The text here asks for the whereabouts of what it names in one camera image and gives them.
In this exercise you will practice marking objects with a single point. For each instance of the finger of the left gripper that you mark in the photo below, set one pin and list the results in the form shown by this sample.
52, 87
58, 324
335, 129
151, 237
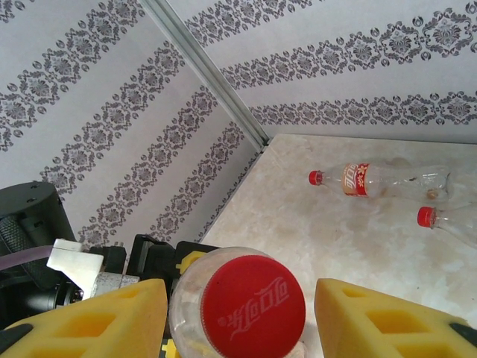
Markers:
167, 348
149, 257

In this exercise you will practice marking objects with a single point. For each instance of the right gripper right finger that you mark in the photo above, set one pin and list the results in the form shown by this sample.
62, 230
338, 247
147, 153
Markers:
391, 328

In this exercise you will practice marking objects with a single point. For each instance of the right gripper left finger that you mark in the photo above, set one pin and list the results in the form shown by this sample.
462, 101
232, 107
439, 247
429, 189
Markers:
93, 328

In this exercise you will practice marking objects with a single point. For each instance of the red label bottle red cap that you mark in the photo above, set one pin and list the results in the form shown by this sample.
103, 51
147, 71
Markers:
253, 306

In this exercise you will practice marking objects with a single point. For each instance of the small clear bottle red cap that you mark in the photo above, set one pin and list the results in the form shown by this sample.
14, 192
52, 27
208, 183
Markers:
426, 217

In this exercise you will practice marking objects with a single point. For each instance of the large clear cola bottle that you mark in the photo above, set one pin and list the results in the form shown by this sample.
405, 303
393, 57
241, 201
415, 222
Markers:
372, 182

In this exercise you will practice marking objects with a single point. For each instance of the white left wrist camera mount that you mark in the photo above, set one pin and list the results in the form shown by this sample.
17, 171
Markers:
74, 261

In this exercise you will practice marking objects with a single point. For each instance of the aluminium corner post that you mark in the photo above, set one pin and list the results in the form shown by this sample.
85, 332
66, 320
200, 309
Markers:
206, 71

